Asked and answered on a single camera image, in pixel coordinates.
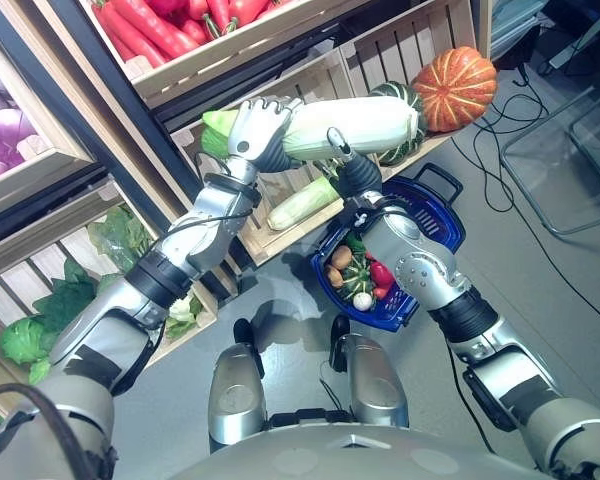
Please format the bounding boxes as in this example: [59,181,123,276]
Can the dark green spinach leaves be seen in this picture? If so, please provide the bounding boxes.
[31,258,100,332]

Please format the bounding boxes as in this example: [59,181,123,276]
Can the silver robot right leg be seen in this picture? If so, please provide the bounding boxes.
[329,332,411,431]

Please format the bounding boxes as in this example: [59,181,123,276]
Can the small napa cabbage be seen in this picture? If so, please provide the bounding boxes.
[266,175,342,232]

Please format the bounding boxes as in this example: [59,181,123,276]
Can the dark robot foot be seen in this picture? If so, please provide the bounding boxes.
[329,314,352,347]
[232,316,255,347]

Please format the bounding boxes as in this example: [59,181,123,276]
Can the dark robot right foot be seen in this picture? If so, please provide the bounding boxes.
[329,314,352,347]

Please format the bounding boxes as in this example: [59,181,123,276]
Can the dark green striped squash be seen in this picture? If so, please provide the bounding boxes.
[368,81,428,167]

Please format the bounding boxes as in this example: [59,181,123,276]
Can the silver robot leg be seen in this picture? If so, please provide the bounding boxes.
[207,343,270,454]
[329,332,411,431]

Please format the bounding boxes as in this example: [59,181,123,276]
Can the grey robot torso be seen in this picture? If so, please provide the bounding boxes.
[168,419,544,480]

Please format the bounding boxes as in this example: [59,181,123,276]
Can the wooden crate with purple cabbages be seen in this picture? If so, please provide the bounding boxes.
[0,23,99,212]

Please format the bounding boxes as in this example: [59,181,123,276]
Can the small green striped squash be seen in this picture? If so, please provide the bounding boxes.
[339,257,378,302]

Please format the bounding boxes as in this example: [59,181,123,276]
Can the large napa cabbage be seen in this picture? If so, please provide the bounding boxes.
[201,96,427,164]

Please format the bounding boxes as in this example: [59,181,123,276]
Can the black floor cable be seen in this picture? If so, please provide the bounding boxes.
[449,64,600,344]

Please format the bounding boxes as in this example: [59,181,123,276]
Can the black basket handle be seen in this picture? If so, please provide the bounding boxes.
[416,162,465,205]

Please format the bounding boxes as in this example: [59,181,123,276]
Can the green lettuce head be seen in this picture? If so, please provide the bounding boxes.
[0,316,57,367]

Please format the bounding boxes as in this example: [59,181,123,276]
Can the orange-red carrot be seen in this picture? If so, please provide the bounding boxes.
[110,0,202,59]
[205,0,232,36]
[97,3,168,69]

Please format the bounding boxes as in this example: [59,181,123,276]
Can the wooden crate with pumpkin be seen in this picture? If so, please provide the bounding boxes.
[338,0,494,182]

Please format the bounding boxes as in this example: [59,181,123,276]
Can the wooden crate with napa cabbage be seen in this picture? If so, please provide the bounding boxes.
[171,47,382,268]

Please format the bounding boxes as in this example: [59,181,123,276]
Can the silver robot left leg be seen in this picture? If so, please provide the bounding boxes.
[207,343,270,454]

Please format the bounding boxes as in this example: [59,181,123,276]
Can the orange striped pumpkin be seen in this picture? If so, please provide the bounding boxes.
[411,45,499,134]

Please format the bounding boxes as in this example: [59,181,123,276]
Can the blue plastic shopping basket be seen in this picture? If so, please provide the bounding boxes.
[308,174,468,335]

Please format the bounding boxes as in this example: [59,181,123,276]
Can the black metal shelf post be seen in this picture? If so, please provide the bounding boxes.
[0,0,194,211]

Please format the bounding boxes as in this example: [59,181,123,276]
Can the red bell pepper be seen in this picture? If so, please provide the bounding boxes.
[369,259,397,290]

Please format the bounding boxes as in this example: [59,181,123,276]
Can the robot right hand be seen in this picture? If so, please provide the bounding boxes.
[326,126,384,200]

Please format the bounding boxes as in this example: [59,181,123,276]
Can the light green leafy bunch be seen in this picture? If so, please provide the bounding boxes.
[86,203,155,275]

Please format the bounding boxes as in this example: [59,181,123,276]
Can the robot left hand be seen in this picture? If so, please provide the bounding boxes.
[227,97,305,175]

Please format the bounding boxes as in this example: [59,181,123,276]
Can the pale green cabbage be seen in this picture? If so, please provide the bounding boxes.
[165,293,205,340]

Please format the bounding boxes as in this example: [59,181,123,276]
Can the dark robot left foot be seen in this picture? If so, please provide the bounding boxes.
[232,316,255,347]

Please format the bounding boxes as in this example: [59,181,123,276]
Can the grey metal frame stand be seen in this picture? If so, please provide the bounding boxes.
[498,84,600,237]

